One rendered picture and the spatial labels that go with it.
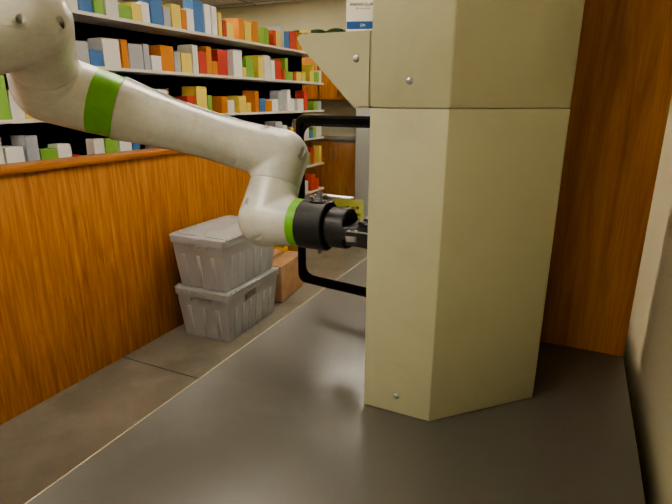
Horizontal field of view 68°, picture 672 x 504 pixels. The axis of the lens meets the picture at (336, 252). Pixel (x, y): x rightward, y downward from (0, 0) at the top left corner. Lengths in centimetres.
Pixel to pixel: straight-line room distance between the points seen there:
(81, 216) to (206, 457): 219
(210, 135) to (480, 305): 56
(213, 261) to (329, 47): 235
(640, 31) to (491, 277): 50
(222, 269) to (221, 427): 220
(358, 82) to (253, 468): 55
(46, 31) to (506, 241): 73
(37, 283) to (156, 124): 186
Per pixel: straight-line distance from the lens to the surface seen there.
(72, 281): 287
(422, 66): 70
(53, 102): 101
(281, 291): 369
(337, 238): 89
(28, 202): 268
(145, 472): 78
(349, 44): 74
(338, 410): 85
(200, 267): 309
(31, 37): 89
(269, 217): 94
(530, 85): 77
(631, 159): 105
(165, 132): 99
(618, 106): 105
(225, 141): 98
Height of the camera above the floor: 142
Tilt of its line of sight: 17 degrees down
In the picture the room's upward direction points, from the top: straight up
